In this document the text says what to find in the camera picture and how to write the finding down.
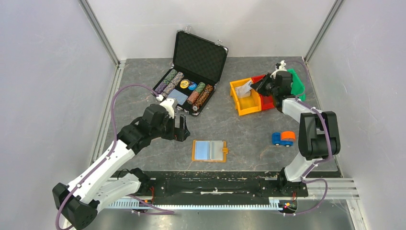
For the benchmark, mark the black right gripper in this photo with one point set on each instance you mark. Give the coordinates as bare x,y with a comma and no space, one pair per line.
259,86

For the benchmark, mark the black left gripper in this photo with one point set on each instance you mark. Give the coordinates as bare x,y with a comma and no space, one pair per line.
177,133

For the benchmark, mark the white portrait credit card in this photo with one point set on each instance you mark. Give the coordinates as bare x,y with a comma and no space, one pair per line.
244,90

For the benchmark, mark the orange leather card holder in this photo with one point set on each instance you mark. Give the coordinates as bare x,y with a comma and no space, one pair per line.
209,151

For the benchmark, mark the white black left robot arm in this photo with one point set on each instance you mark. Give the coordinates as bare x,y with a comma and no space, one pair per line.
83,198

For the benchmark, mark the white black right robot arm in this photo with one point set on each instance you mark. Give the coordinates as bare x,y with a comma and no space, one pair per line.
318,137

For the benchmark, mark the blue playing card deck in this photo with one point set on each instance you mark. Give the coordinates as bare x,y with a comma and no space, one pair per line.
179,96

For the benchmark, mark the red plastic bin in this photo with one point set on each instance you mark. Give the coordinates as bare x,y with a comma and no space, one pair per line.
266,102

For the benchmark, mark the yellow plastic bin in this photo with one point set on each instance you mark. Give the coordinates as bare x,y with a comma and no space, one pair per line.
247,105

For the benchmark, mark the green plastic bin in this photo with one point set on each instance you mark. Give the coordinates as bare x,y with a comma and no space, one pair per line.
297,87

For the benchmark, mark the blue dealer chip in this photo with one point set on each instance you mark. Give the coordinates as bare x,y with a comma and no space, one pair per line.
192,86

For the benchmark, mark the yellow dealer chip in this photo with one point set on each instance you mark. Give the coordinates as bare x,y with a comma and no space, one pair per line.
184,84

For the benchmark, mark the blue orange toy truck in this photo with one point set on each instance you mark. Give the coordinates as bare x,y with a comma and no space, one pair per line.
286,138

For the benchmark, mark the black poker chip case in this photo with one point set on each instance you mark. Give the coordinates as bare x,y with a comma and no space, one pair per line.
200,61

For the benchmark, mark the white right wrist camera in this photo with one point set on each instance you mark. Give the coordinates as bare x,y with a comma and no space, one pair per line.
280,66

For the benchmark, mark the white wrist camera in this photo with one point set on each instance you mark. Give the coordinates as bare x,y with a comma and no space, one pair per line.
280,66
169,104

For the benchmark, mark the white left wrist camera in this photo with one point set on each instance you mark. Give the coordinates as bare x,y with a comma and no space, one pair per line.
169,104

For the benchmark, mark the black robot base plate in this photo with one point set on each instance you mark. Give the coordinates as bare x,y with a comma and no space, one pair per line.
218,187

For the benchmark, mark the slotted aluminium cable duct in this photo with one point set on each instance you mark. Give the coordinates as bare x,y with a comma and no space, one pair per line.
130,203

